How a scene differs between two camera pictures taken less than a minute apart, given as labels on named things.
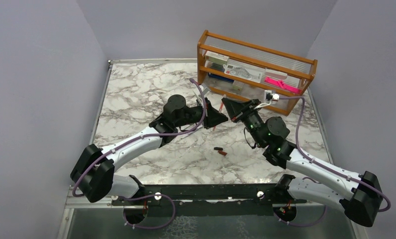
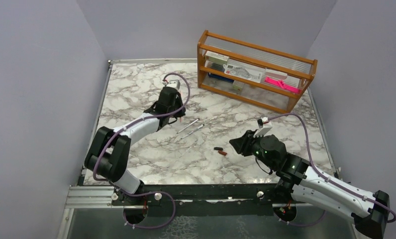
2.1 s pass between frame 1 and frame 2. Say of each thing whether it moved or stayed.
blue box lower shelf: stayed
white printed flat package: stayed
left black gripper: moved
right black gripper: moved
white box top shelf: stayed
